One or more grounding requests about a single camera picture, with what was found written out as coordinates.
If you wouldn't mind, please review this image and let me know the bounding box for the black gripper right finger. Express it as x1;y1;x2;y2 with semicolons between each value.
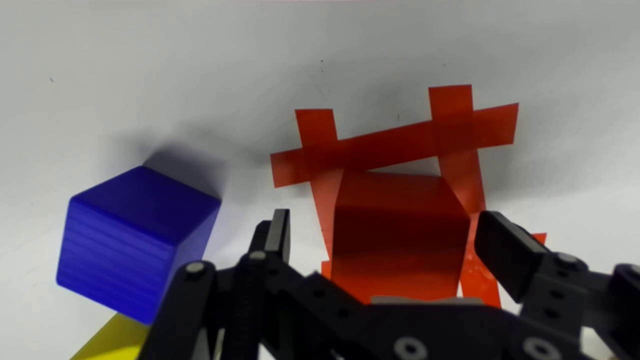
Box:
473;209;640;360

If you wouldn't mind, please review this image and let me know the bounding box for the blue toy block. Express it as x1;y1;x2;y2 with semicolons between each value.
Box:
53;164;223;328

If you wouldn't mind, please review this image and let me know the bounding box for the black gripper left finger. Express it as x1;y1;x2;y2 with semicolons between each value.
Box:
136;206;366;360

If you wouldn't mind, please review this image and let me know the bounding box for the orange tape grid mark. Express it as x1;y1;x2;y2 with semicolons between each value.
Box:
267;82;550;310

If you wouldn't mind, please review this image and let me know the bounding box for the orange toy block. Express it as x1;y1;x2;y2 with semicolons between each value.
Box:
330;170;471;306

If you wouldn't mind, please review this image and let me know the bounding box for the yellow toy block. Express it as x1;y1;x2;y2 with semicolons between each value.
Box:
67;312;152;360

